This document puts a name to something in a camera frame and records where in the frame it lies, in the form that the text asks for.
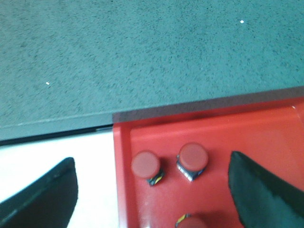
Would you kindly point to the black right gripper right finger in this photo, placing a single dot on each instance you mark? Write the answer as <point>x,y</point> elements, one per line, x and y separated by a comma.
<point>262,199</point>

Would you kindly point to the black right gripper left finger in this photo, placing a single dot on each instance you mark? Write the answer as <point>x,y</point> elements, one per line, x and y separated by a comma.
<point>49,202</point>

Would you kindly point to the red mushroom push button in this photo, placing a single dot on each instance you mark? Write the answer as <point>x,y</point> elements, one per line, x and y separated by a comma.
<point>192,160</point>
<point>190,221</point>
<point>147,165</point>

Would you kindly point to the red plastic tray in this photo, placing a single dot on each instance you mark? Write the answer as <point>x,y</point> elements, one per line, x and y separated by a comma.
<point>272,134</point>

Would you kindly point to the grey speckled right countertop slab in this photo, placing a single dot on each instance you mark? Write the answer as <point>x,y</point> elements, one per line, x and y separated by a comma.
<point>73,64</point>

